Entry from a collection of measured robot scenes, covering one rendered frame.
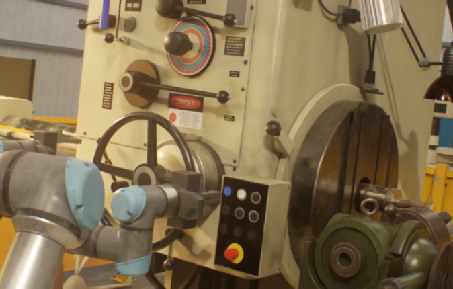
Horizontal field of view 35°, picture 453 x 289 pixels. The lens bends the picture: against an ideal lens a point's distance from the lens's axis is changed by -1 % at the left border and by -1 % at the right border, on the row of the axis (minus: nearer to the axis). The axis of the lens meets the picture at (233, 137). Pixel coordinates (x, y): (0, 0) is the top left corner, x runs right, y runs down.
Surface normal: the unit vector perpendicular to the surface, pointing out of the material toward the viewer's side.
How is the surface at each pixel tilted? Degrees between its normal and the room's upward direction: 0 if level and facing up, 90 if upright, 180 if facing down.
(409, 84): 90
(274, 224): 90
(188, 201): 90
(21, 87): 90
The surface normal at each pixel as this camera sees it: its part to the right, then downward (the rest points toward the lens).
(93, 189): 0.98, 0.01
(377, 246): -0.59, -0.01
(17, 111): 0.80, 0.13
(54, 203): 0.32, -0.36
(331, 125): -0.32, -0.73
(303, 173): -0.55, -0.23
